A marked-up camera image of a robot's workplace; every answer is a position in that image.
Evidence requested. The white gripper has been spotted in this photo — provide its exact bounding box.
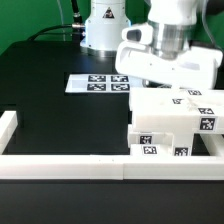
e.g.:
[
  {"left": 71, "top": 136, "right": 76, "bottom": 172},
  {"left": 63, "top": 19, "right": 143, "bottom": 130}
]
[{"left": 115, "top": 41, "right": 223, "bottom": 89}]

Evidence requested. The white chair back piece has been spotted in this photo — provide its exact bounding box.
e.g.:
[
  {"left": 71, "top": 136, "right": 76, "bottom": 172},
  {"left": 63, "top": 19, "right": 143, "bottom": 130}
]
[{"left": 129, "top": 88, "right": 224, "bottom": 134}]

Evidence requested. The white chair seat plate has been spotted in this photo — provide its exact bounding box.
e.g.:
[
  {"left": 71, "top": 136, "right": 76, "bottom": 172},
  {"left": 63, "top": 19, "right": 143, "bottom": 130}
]
[{"left": 169, "top": 133, "right": 194, "bottom": 156}]

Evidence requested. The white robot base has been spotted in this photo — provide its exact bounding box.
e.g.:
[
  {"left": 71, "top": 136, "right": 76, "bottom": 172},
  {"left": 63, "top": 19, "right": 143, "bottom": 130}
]
[{"left": 80, "top": 0, "right": 131, "bottom": 57}]

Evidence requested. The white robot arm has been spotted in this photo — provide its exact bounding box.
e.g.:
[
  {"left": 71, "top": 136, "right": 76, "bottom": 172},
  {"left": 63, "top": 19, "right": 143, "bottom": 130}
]
[{"left": 115, "top": 0, "right": 223, "bottom": 89}]

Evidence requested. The white fiducial marker sheet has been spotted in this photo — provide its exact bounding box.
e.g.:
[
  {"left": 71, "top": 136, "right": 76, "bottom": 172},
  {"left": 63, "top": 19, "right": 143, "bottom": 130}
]
[{"left": 65, "top": 74, "right": 143, "bottom": 93}]

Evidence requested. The black cable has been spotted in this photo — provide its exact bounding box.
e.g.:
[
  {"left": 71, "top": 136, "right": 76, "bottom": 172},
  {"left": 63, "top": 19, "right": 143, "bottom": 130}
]
[{"left": 27, "top": 0, "right": 86, "bottom": 42}]

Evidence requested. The white U-shaped fence frame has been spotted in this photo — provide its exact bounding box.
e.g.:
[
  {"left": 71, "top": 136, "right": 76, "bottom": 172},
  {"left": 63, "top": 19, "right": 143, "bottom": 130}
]
[{"left": 0, "top": 111, "right": 224, "bottom": 180}]

